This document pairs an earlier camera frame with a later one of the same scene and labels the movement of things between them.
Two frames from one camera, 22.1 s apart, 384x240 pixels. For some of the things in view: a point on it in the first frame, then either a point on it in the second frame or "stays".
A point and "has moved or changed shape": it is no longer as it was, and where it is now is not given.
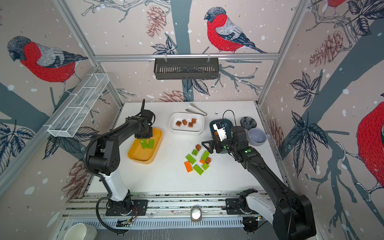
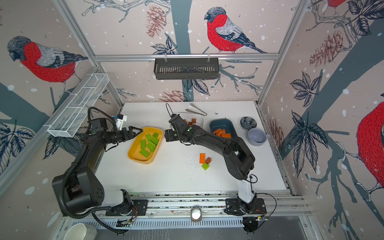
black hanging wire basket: x=186 y=68 stays
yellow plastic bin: x=137 y=153 stays
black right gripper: x=213 y=143 → x=171 y=134
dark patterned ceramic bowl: x=248 y=123 stays
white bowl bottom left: x=76 y=232 stays
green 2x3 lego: x=205 y=155 → x=154 y=140
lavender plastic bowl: x=257 y=136 stays
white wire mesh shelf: x=71 y=118 stays
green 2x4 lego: x=191 y=159 has moved or changed shape
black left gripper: x=149 y=135 → x=126 y=137
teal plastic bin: x=228 y=123 stays
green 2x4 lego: x=144 y=142 stays
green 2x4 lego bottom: x=198 y=169 → x=144 y=153
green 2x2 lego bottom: x=205 y=166 stays
